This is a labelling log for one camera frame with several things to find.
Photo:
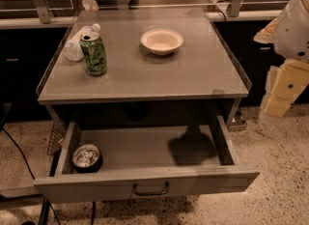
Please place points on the white bowl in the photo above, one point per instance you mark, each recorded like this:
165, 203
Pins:
162, 42

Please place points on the wire mesh basket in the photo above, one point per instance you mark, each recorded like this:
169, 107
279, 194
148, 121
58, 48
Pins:
56, 140

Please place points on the green soda can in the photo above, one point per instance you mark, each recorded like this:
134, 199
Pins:
94, 53

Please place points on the grey open top drawer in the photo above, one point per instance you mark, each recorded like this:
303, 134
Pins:
194, 160

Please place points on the grey cabinet counter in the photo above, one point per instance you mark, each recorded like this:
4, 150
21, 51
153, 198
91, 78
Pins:
201, 68

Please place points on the clear plastic water bottle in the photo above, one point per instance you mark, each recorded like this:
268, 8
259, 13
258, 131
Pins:
72, 49

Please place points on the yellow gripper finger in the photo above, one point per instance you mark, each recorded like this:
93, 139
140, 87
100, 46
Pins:
266, 34
284, 85

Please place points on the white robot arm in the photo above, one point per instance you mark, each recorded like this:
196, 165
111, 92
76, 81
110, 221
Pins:
289, 34

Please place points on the dark can in drawer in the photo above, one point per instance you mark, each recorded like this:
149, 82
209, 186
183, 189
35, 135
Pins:
86, 158

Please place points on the black drawer handle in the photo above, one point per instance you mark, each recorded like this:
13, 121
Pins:
147, 191

